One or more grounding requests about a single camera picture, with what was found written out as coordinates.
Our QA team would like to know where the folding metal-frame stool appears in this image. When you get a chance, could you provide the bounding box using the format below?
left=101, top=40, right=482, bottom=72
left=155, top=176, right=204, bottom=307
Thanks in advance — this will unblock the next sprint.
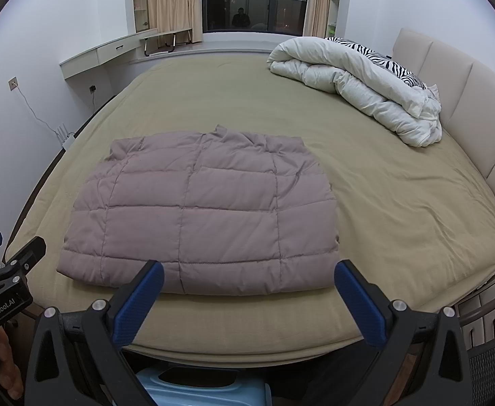
left=139, top=27, right=192, bottom=57

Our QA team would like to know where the zebra print pillow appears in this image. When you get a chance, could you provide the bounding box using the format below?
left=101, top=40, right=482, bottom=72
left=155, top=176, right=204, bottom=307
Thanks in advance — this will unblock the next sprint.
left=326, top=37, right=428, bottom=89

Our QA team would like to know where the white folded duvet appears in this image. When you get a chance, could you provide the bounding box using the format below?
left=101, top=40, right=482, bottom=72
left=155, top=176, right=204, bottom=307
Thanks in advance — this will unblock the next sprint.
left=266, top=37, right=444, bottom=148

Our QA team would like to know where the white drawer unit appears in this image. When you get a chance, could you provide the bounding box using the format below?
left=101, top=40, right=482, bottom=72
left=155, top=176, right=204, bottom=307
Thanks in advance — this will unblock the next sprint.
left=458, top=276, right=495, bottom=349

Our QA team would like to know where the beige padded headboard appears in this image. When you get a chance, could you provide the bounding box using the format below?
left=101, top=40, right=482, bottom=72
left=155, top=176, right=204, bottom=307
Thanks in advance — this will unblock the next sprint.
left=393, top=28, right=495, bottom=242

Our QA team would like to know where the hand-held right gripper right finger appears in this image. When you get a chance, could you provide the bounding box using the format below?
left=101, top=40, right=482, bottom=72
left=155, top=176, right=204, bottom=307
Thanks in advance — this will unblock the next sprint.
left=334, top=259, right=472, bottom=406

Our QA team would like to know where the person's left hand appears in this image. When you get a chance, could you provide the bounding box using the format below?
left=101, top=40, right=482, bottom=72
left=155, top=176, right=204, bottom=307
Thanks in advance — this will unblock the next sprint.
left=0, top=328, right=25, bottom=401

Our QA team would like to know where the light blue plastic stool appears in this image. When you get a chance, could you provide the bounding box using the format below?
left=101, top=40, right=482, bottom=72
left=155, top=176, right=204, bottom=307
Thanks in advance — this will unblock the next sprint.
left=135, top=366, right=272, bottom=406

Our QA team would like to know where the thin white cable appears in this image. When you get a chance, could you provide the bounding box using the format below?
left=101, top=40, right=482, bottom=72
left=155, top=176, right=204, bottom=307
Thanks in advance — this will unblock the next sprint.
left=16, top=88, right=64, bottom=137

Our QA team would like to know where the taupe puffer jacket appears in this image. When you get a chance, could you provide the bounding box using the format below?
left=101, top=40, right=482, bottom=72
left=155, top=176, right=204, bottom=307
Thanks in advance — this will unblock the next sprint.
left=56, top=125, right=341, bottom=296

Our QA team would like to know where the black mesh chair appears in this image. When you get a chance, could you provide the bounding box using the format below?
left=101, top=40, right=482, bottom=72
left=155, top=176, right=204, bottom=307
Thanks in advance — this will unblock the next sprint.
left=454, top=288, right=495, bottom=406

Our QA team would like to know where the dark window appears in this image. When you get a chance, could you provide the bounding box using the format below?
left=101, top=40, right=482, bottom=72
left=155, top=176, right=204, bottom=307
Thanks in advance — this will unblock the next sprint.
left=202, top=0, right=313, bottom=35

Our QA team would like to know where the white wall-mounted desk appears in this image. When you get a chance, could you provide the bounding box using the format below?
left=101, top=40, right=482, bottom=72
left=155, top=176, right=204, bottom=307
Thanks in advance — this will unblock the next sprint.
left=59, top=29, right=159, bottom=79

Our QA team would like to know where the beige curtain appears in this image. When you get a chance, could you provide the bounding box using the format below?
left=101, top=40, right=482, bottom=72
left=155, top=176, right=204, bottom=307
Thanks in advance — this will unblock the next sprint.
left=302, top=0, right=335, bottom=39
left=146, top=0, right=204, bottom=45

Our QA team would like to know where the white router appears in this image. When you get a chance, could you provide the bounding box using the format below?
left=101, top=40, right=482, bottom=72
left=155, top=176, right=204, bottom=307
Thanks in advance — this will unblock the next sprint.
left=56, top=123, right=76, bottom=150

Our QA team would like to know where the bed with olive sheet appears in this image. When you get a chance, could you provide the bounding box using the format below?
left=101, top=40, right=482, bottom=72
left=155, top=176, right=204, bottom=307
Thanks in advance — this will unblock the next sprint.
left=4, top=53, right=495, bottom=366

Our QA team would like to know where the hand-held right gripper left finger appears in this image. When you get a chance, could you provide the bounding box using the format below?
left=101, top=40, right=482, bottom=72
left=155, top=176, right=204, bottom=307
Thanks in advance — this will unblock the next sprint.
left=24, top=260, right=165, bottom=406

